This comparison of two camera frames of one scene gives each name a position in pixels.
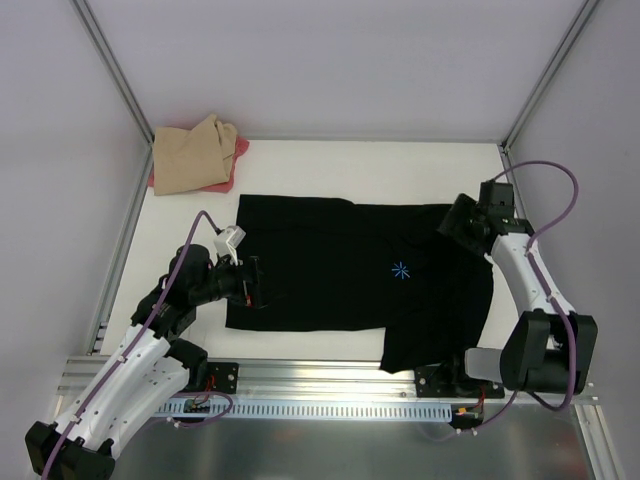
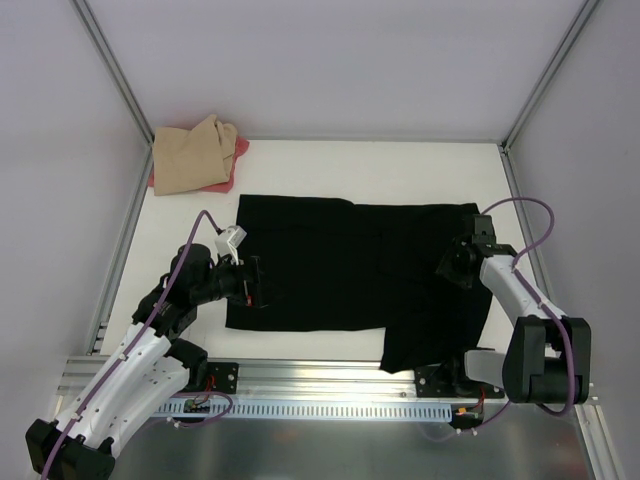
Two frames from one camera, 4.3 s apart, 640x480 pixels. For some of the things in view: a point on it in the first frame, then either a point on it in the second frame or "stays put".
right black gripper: (451, 223) → (454, 265)
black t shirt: (334, 265) stays put
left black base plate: (222, 377) stays put
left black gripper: (252, 280) stays put
